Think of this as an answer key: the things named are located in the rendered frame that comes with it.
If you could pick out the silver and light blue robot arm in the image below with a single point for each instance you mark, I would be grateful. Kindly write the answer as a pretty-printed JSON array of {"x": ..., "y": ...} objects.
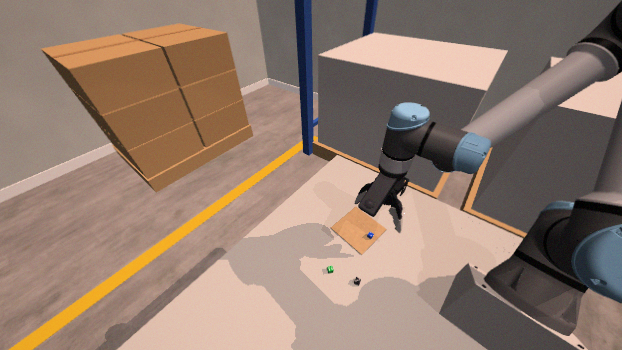
[{"x": 589, "y": 247}]

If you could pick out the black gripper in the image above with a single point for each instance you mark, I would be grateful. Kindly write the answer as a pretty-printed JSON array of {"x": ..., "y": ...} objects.
[{"x": 392, "y": 199}]

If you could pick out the orange flat mat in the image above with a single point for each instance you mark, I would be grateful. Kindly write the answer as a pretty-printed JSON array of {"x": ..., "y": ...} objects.
[{"x": 355, "y": 226}]

